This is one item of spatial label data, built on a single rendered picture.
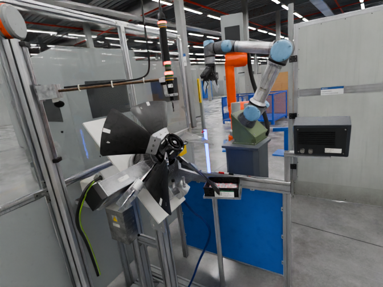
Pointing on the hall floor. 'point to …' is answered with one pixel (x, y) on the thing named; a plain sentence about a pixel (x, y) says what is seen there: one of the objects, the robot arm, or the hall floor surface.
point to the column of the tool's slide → (58, 195)
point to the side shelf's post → (125, 263)
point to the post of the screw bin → (218, 242)
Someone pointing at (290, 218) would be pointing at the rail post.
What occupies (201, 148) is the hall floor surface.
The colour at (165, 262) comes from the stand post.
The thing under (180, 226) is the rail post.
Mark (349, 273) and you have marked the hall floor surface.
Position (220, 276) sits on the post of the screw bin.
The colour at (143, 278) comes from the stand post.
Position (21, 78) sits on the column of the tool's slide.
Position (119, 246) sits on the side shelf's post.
